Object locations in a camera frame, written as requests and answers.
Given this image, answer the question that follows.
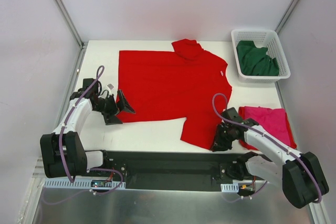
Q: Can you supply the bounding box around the left white cable duct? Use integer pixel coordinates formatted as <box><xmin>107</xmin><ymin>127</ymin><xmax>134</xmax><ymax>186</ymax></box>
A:
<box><xmin>44</xmin><ymin>178</ymin><xmax>126</xmax><ymax>190</ymax></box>

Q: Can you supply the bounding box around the white cable duct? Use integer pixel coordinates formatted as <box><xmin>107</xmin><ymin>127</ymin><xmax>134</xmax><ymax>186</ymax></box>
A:
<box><xmin>44</xmin><ymin>178</ymin><xmax>126</xmax><ymax>190</ymax></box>
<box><xmin>220</xmin><ymin>183</ymin><xmax>239</xmax><ymax>193</ymax></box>

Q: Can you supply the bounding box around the folded red t shirt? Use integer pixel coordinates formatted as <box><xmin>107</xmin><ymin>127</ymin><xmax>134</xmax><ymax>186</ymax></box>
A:
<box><xmin>237</xmin><ymin>106</ymin><xmax>297</xmax><ymax>154</ymax></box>

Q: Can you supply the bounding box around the red t shirt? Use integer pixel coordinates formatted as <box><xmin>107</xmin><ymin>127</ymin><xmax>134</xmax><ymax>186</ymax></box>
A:
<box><xmin>118</xmin><ymin>39</ymin><xmax>232</xmax><ymax>150</ymax></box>
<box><xmin>237</xmin><ymin>106</ymin><xmax>297</xmax><ymax>154</ymax></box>

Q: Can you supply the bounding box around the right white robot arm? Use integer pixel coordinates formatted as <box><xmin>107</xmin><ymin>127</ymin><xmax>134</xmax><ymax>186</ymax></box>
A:
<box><xmin>212</xmin><ymin>108</ymin><xmax>329</xmax><ymax>208</ymax></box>

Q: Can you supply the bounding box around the green t shirt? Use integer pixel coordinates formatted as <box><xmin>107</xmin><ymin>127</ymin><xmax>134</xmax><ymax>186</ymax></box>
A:
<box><xmin>236</xmin><ymin>40</ymin><xmax>280</xmax><ymax>76</ymax></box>

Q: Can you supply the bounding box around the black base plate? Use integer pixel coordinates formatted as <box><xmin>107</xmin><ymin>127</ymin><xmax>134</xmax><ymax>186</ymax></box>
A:
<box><xmin>80</xmin><ymin>151</ymin><xmax>267</xmax><ymax>190</ymax></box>

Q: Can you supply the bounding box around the right white cable duct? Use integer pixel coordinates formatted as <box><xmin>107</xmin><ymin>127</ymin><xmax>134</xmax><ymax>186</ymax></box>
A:
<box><xmin>220</xmin><ymin>183</ymin><xmax>239</xmax><ymax>193</ymax></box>

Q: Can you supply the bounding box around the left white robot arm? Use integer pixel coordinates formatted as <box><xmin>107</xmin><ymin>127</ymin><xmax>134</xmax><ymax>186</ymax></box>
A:
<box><xmin>40</xmin><ymin>78</ymin><xmax>135</xmax><ymax>180</ymax></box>

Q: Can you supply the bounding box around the aluminium rail frame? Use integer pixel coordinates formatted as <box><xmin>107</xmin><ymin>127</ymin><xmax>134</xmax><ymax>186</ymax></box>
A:
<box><xmin>40</xmin><ymin>39</ymin><xmax>329</xmax><ymax>217</ymax></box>

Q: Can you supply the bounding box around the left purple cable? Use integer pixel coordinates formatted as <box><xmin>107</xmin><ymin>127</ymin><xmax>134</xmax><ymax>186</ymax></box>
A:
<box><xmin>41</xmin><ymin>66</ymin><xmax>124</xmax><ymax>205</ymax></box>

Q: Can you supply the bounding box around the white plastic basket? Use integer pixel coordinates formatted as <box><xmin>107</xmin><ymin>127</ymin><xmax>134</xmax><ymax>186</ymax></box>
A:
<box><xmin>231</xmin><ymin>29</ymin><xmax>291</xmax><ymax>83</ymax></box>

